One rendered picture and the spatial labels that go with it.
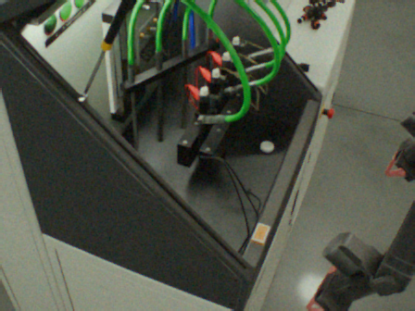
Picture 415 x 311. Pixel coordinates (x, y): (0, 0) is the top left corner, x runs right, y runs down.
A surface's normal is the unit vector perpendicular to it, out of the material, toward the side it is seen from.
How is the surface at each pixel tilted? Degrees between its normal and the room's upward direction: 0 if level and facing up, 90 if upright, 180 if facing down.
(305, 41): 0
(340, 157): 0
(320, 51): 0
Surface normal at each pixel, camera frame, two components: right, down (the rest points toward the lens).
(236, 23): -0.44, 0.62
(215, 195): -0.03, -0.73
